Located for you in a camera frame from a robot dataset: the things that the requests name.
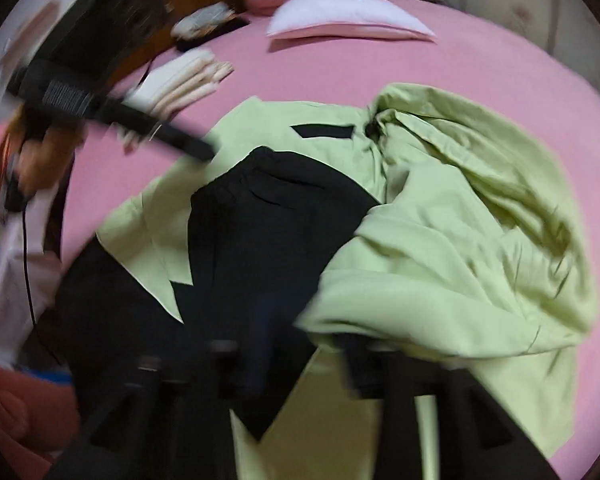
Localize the cream folded cloth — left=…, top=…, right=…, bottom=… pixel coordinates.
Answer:
left=122, top=49, right=235, bottom=153

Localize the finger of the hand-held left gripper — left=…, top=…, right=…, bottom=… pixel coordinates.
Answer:
left=92, top=97, right=219, bottom=162

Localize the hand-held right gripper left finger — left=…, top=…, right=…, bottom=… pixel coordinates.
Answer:
left=45, top=307, right=283, bottom=480

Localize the black cable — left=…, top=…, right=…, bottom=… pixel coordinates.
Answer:
left=20, top=195, right=63, bottom=368

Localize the green and black hooded jacket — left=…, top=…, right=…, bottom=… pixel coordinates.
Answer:
left=55, top=82, right=600, bottom=480

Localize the white printed pillow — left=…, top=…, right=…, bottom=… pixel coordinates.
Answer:
left=266, top=0, right=437, bottom=41

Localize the pink bed blanket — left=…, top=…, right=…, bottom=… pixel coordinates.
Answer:
left=60, top=0, right=600, bottom=480

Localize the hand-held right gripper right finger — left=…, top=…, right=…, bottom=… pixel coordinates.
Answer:
left=339, top=337, right=562, bottom=480

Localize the white printed cloth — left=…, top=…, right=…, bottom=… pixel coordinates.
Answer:
left=0, top=205, right=63, bottom=366

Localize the person's left hand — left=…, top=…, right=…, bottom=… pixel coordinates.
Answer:
left=11, top=110, right=88, bottom=192

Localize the grey cloth bundle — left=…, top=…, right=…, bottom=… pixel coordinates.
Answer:
left=172, top=2, right=231, bottom=38

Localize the person's left leg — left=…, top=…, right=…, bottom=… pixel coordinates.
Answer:
left=0, top=360, right=83, bottom=466

